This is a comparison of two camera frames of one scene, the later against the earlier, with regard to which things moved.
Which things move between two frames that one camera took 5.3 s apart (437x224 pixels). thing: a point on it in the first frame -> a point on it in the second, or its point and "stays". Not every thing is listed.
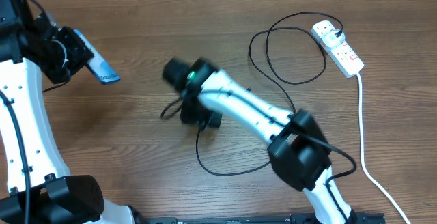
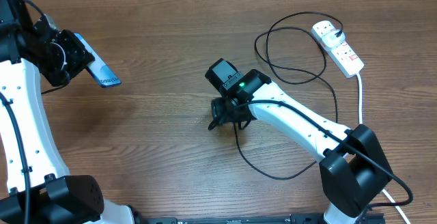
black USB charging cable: (281, 89) -> (290, 106)
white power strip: (347, 60) stays
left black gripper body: (67, 54) stays
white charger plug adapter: (331, 40) stays
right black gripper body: (196, 110) -> (228, 116)
